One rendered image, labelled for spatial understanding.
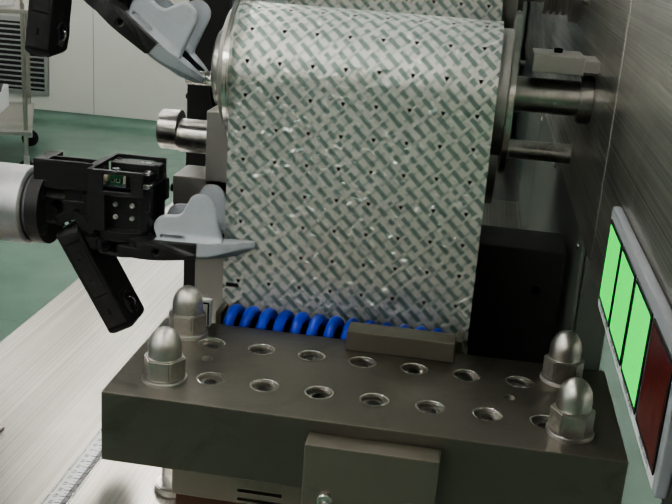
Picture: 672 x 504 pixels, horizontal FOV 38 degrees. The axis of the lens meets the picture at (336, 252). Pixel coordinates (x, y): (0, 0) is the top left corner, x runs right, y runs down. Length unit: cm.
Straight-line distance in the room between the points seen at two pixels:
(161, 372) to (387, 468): 19
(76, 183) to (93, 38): 603
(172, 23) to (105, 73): 605
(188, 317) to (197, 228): 9
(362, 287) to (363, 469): 23
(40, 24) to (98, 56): 600
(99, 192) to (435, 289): 32
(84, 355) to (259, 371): 38
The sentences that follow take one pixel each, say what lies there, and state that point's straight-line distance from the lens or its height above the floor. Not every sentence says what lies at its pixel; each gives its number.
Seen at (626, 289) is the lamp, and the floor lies 120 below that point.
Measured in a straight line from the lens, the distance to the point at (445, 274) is 90.
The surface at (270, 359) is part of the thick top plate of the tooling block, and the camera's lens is 84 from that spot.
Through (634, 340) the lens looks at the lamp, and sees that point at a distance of 54.
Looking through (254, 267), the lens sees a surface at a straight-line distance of 92.
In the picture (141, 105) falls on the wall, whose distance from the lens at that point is 691.
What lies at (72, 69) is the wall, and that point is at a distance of 705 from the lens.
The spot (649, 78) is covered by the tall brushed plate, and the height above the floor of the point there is 131.
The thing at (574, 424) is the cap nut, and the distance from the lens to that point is 76.
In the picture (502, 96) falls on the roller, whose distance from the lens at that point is 87.
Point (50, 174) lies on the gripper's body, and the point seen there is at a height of 115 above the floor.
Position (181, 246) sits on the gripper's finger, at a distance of 90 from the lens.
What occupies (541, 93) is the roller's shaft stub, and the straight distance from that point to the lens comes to 91.
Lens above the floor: 138
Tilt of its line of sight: 18 degrees down
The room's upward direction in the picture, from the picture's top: 4 degrees clockwise
